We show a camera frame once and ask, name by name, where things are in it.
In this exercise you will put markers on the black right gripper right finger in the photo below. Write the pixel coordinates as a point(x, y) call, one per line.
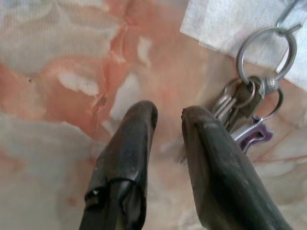
point(216, 167)

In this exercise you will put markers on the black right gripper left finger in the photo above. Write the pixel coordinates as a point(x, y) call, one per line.
point(124, 153)

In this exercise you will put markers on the silver metal hook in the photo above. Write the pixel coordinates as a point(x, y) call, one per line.
point(283, 16)

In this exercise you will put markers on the marble pattern board red edge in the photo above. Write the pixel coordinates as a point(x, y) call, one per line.
point(72, 72)

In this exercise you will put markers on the white paper sheet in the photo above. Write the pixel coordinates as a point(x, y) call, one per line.
point(216, 19)

